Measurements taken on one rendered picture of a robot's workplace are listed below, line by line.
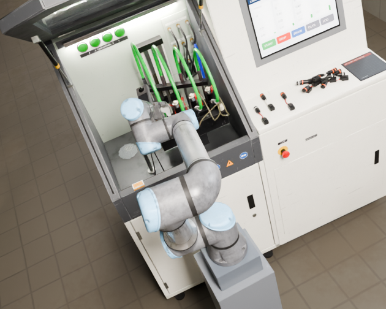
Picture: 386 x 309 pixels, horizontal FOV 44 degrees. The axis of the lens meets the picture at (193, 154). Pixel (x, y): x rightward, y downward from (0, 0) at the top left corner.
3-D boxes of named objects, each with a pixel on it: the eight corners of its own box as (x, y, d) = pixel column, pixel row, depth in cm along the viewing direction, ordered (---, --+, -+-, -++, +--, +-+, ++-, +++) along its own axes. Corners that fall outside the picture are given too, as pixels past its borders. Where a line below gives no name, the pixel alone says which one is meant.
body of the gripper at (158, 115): (151, 129, 186) (141, 128, 174) (143, 109, 187) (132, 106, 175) (168, 121, 184) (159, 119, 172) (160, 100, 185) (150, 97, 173)
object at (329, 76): (306, 99, 217) (305, 89, 213) (294, 87, 225) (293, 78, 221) (350, 79, 219) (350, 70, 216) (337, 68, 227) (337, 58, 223)
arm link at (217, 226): (244, 240, 171) (237, 218, 161) (208, 254, 170) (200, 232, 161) (233, 216, 179) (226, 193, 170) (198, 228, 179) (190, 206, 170)
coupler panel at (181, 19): (179, 76, 240) (162, 22, 218) (177, 73, 242) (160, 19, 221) (203, 66, 241) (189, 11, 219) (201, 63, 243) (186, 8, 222)
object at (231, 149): (132, 219, 217) (120, 197, 206) (130, 213, 220) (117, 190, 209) (255, 164, 223) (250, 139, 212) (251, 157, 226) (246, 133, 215)
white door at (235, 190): (170, 295, 264) (129, 222, 217) (168, 292, 266) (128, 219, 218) (275, 245, 270) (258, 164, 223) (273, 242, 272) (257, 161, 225)
